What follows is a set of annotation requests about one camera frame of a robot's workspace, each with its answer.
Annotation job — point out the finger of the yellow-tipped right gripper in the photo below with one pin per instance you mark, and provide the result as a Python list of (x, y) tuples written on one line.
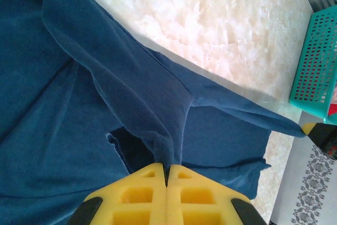
[(316, 132)]

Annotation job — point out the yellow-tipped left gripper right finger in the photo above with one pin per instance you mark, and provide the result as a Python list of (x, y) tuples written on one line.
[(194, 198)]

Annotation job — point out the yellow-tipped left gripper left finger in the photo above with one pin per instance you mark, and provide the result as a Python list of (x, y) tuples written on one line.
[(142, 198)]

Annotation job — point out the teal plastic basket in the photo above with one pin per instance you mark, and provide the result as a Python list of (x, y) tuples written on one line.
[(305, 107)]

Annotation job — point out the blue t-shirt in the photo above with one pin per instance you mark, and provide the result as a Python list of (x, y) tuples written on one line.
[(79, 103)]

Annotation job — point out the aluminium table side rail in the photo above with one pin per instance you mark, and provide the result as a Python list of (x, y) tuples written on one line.
[(285, 196)]

